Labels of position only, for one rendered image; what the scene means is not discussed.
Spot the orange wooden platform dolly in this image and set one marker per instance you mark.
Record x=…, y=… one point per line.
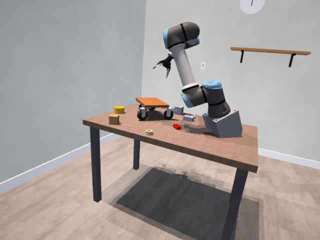
x=151, y=103

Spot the yellow short cylinder with center hole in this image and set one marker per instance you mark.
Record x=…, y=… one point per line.
x=119, y=109

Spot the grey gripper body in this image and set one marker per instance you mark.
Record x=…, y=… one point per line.
x=166, y=63

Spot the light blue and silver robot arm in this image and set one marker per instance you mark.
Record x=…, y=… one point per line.
x=176, y=41

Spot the red lego brick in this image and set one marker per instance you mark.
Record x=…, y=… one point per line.
x=176, y=126

